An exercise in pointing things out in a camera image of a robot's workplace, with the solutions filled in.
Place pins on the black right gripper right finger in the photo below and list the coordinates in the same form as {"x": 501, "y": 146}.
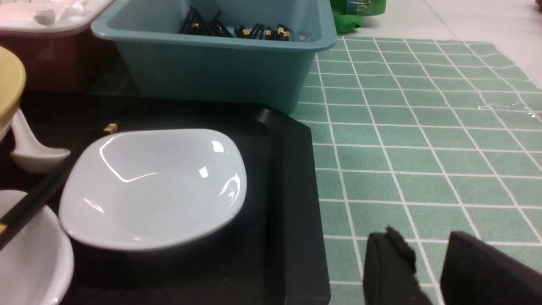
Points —
{"x": 475, "y": 273}

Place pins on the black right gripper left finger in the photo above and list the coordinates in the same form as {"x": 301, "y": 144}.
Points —
{"x": 389, "y": 271}

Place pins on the white square dish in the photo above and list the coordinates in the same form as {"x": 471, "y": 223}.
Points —
{"x": 153, "y": 189}
{"x": 37, "y": 266}

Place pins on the white ceramic soup spoon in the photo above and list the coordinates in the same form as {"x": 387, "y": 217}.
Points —
{"x": 29, "y": 153}

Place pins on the black chopstick gold band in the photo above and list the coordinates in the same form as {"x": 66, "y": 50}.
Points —
{"x": 26, "y": 208}

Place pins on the yellow noodle bowl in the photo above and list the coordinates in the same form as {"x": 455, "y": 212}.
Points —
{"x": 12, "y": 84}

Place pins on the green checked tablecloth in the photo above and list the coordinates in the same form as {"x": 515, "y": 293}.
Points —
{"x": 427, "y": 137}

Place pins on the teal plastic chopstick bin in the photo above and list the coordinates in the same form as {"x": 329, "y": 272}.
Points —
{"x": 165, "y": 64}

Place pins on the black chopsticks pile in bin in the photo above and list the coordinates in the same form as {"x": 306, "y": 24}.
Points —
{"x": 195, "y": 24}

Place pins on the white and brown spoon bin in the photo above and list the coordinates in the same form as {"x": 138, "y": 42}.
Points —
{"x": 54, "y": 40}

